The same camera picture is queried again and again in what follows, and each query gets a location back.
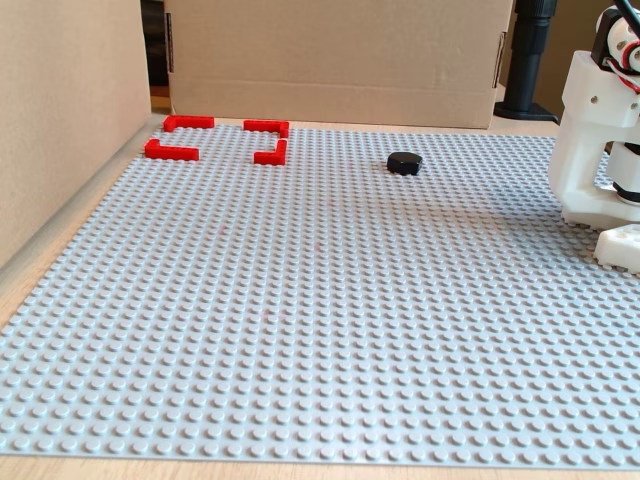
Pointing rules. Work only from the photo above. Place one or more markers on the black hexagonal Lego piece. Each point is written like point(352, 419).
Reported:
point(404, 163)

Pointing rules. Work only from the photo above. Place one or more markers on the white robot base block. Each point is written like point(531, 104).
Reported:
point(620, 250)

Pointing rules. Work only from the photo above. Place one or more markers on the grey Lego baseplate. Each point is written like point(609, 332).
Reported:
point(300, 300)

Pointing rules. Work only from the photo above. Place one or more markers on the red L-shaped Lego beam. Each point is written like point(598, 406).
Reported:
point(272, 157)
point(190, 121)
point(172, 153)
point(265, 124)

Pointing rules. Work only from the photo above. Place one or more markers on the wide brown cardboard box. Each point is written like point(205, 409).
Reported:
point(330, 60)

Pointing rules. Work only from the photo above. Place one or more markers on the black stand pole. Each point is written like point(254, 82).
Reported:
point(532, 60)

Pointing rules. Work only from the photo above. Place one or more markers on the plain tan cardboard panel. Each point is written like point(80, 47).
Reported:
point(70, 110)

